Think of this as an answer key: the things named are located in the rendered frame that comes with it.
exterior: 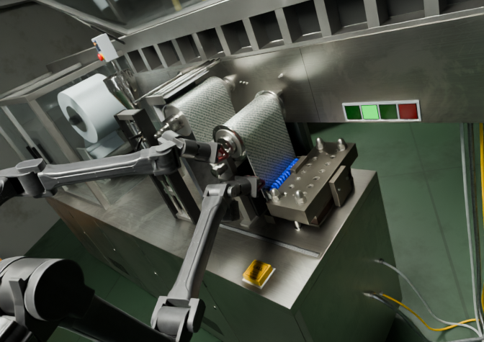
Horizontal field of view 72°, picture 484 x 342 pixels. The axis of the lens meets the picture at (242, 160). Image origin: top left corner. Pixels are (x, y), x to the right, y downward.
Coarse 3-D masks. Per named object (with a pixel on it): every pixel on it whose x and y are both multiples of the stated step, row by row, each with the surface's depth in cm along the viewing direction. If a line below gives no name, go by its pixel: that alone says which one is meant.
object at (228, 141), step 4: (220, 136) 115; (224, 136) 114; (228, 136) 113; (220, 140) 115; (224, 140) 113; (228, 140) 112; (232, 140) 113; (224, 144) 115; (228, 144) 113; (232, 144) 113; (224, 148) 117; (228, 148) 115; (232, 148) 113; (236, 148) 115; (232, 152) 115
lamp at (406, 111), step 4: (400, 104) 105; (404, 104) 104; (408, 104) 103; (412, 104) 103; (400, 108) 105; (404, 108) 105; (408, 108) 104; (412, 108) 103; (400, 112) 106; (404, 112) 106; (408, 112) 105; (412, 112) 104; (416, 112) 103; (400, 116) 107; (404, 116) 106; (408, 116) 105; (412, 116) 105; (416, 116) 104
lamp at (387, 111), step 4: (380, 108) 110; (384, 108) 109; (388, 108) 108; (392, 108) 107; (380, 112) 111; (384, 112) 110; (388, 112) 109; (392, 112) 108; (384, 116) 111; (388, 116) 110; (392, 116) 109; (396, 116) 108
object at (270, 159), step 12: (276, 132) 125; (264, 144) 121; (276, 144) 126; (288, 144) 131; (252, 156) 116; (264, 156) 121; (276, 156) 126; (288, 156) 132; (252, 168) 118; (264, 168) 122; (276, 168) 127; (264, 180) 122; (264, 192) 123
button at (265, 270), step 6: (252, 264) 110; (258, 264) 109; (264, 264) 108; (246, 270) 109; (252, 270) 108; (258, 270) 107; (264, 270) 106; (270, 270) 107; (246, 276) 107; (252, 276) 106; (258, 276) 105; (264, 276) 105; (252, 282) 107; (258, 282) 104
